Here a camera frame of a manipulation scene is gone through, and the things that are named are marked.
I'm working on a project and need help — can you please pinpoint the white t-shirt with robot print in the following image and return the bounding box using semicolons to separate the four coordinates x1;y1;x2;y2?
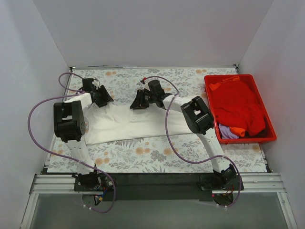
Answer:
83;104;196;146

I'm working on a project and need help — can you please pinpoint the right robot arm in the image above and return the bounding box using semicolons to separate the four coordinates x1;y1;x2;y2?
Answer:
130;80;242;190

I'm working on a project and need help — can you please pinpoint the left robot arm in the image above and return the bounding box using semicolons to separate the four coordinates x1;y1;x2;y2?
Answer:
53;78;113;191

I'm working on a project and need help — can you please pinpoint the floral patterned table mat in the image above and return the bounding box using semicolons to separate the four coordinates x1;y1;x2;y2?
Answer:
47;67;267;174

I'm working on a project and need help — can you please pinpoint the lavender t-shirt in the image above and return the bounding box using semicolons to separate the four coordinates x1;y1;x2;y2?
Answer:
218;124;239;139

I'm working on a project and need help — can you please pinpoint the red t-shirt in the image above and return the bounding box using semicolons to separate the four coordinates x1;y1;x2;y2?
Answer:
208;76;266;136

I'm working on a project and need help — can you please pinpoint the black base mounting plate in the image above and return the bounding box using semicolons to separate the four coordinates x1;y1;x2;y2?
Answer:
72;173;244;203

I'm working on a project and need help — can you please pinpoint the red plastic bin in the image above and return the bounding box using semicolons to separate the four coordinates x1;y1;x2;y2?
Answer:
203;74;277;144

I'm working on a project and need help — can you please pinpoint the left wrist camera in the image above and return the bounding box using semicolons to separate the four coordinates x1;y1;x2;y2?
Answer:
93;78;101;89

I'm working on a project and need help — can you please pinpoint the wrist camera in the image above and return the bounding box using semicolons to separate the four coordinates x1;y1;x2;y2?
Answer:
137;77;150;91
93;78;101;89

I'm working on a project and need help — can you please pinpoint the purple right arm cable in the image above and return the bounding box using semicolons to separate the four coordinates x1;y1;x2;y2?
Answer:
140;76;243;209

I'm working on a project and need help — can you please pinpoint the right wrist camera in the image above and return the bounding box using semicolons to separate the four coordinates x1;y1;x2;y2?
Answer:
137;77;150;91

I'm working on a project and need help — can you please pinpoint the aluminium frame rail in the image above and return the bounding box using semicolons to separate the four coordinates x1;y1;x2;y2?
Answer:
20;173;297;229

